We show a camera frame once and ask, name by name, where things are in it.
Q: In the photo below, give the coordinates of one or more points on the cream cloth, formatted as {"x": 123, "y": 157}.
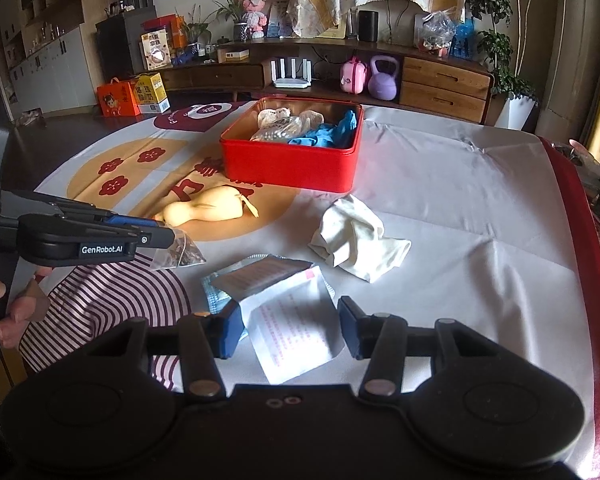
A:
{"x": 312, "y": 120}

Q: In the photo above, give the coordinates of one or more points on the red tin box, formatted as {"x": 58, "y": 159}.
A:
{"x": 290, "y": 165}

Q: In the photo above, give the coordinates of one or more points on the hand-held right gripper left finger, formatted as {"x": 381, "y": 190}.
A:
{"x": 225, "y": 330}

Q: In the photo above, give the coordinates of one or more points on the white cloth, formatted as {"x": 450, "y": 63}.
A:
{"x": 272, "y": 117}
{"x": 352, "y": 232}

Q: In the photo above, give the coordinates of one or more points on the blue plastic item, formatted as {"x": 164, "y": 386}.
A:
{"x": 464, "y": 40}

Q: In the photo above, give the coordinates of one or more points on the cotton swab packet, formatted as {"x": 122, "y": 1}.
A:
{"x": 275, "y": 130}

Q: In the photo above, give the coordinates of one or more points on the purple kettlebell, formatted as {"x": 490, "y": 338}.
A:
{"x": 384, "y": 85}

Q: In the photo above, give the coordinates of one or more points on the clear plastic bag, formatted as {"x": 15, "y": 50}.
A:
{"x": 436, "y": 32}

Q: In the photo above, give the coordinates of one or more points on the clear glass vase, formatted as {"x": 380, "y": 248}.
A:
{"x": 353, "y": 22}

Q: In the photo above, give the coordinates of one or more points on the yellow carton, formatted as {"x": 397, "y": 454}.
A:
{"x": 151, "y": 95}

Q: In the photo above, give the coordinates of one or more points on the black side cabinet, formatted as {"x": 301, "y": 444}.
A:
{"x": 117, "y": 50}

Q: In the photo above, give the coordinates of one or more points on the white printed paper packet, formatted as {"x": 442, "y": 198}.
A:
{"x": 295, "y": 330}

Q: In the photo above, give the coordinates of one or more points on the pink bowl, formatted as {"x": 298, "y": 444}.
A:
{"x": 577, "y": 146}

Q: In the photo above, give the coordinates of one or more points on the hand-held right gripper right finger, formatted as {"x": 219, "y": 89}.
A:
{"x": 355, "y": 327}

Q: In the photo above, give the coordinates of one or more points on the pink small case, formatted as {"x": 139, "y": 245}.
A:
{"x": 354, "y": 77}

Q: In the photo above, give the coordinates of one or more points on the blue toy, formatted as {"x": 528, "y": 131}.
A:
{"x": 182, "y": 58}

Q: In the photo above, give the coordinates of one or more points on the tall potted plant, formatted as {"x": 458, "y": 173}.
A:
{"x": 516, "y": 112}

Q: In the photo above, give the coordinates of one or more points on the orange red box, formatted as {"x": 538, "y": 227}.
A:
{"x": 172, "y": 30}

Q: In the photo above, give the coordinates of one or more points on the blue rubber glove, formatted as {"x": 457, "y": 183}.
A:
{"x": 330, "y": 132}

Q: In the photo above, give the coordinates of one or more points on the person's left hand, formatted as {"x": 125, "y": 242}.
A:
{"x": 25, "y": 307}

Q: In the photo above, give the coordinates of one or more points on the pink plush doll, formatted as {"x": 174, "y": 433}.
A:
{"x": 254, "y": 7}

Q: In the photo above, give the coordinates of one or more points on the white shoe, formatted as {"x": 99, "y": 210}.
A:
{"x": 31, "y": 117}

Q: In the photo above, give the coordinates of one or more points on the small beige box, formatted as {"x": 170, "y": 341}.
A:
{"x": 232, "y": 55}

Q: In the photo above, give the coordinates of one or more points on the potted orchid plant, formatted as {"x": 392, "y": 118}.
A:
{"x": 241, "y": 32}

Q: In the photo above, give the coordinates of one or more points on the small leafy potted plant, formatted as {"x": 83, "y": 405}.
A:
{"x": 195, "y": 30}

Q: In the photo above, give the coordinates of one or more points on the white wall cupboard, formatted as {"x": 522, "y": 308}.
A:
{"x": 45, "y": 70}

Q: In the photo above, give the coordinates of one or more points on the printed snack box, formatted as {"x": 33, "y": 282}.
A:
{"x": 156, "y": 52}

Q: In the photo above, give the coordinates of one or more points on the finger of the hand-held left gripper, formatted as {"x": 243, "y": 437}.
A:
{"x": 127, "y": 221}
{"x": 155, "y": 239}

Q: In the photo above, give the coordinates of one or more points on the wooden television cabinet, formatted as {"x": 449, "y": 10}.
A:
{"x": 440, "y": 77}

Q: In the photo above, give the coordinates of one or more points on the white fan-shaped board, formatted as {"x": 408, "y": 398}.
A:
{"x": 402, "y": 22}

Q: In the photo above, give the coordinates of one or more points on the white column air conditioner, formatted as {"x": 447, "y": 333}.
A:
{"x": 562, "y": 50}

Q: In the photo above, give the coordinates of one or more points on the white router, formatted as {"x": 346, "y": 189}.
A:
{"x": 291, "y": 82}

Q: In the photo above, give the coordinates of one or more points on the orange gift box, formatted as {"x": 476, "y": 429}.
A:
{"x": 117, "y": 100}

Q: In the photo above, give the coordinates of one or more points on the black cylinder speaker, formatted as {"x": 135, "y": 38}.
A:
{"x": 368, "y": 26}

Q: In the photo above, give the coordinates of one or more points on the yellow plush toy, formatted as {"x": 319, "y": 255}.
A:
{"x": 205, "y": 207}

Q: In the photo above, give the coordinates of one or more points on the picture frame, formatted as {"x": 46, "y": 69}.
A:
{"x": 280, "y": 20}

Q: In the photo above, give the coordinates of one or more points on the printed white red tablecloth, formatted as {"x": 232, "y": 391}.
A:
{"x": 455, "y": 210}

